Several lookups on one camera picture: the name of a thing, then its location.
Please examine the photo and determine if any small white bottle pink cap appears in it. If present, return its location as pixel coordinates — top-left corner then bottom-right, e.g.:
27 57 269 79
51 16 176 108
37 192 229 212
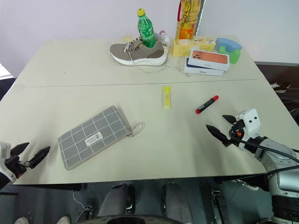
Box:
159 30 171 46

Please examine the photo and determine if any red marker pen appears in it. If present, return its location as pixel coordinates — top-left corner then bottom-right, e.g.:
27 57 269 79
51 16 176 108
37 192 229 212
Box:
195 95 220 115

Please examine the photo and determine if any black metal floor stand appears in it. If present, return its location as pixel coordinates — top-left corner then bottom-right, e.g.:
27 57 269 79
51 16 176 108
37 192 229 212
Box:
211 189 232 224

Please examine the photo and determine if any yellow highlighter pen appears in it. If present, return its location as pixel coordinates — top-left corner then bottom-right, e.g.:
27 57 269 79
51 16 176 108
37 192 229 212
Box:
163 85 172 110

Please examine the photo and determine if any green plastic bottle yellow cap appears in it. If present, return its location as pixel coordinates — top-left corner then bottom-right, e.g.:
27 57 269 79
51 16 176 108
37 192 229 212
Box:
136 7 157 49

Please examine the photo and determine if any yellow cardboard box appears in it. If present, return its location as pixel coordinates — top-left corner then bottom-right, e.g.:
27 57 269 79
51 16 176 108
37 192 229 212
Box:
171 37 217 57

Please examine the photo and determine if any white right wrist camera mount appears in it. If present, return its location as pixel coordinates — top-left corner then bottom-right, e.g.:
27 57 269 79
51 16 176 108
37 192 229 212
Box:
237 108 261 150

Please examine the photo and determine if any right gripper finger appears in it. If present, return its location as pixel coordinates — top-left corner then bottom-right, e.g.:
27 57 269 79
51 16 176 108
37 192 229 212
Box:
222 114 239 125
206 124 231 147

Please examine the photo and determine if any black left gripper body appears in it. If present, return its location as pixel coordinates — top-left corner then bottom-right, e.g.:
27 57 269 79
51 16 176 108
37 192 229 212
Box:
5 154 34 179

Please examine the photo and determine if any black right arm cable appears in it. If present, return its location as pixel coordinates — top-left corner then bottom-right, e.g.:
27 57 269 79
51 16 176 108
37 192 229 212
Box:
237 138 299 163

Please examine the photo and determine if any white dark phone box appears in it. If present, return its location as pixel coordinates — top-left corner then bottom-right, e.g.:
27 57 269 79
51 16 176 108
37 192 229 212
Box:
183 57 226 77

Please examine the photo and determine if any grey rounded knee shape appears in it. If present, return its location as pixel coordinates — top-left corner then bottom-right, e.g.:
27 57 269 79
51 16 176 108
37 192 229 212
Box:
161 182 193 224
97 182 135 218

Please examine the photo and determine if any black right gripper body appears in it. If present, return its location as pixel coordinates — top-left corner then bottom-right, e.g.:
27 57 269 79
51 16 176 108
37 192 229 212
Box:
229 119 246 147

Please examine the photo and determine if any taupe sneaker white sole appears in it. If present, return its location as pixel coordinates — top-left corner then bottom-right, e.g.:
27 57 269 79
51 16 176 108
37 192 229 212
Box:
109 38 190 77

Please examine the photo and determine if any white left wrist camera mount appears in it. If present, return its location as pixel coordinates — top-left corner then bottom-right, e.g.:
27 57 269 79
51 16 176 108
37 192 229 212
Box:
0 142 17 183

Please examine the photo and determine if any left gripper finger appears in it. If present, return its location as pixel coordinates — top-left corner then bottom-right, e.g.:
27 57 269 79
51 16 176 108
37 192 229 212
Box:
29 146 51 168
11 142 30 156

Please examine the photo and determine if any thin white floor cable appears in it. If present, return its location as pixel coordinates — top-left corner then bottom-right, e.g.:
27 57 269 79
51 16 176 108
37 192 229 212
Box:
71 190 92 219

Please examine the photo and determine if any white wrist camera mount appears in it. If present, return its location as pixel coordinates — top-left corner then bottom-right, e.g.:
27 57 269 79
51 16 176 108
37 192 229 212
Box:
0 142 17 183
237 108 261 150

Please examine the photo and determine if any grey checked pouch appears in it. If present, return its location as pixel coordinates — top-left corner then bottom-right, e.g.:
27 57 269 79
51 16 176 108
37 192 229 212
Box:
57 105 145 171

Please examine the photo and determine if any orange phone box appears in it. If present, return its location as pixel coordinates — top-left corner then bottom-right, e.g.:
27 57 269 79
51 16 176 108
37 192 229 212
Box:
187 47 231 71

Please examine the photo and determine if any cooking oil bottle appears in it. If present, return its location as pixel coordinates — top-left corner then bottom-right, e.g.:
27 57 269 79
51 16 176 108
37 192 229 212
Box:
175 0 203 40

